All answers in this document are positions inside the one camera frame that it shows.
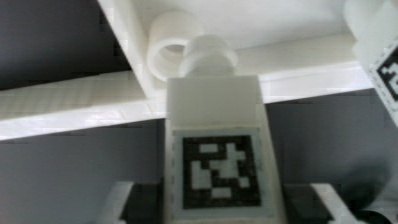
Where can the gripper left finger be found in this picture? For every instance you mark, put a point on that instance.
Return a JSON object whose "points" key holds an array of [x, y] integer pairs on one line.
{"points": [[131, 204]]}

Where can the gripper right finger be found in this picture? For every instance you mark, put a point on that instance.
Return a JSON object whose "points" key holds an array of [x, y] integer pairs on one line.
{"points": [[314, 206]]}

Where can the white table leg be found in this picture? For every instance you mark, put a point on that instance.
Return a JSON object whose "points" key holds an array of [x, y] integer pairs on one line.
{"points": [[371, 21], [220, 181]]}

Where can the white square table top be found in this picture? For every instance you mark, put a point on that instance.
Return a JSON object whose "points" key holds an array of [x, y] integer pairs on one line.
{"points": [[286, 34]]}

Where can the white fence obstacle frame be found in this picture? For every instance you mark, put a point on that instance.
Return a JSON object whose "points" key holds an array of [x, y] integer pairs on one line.
{"points": [[89, 102]]}

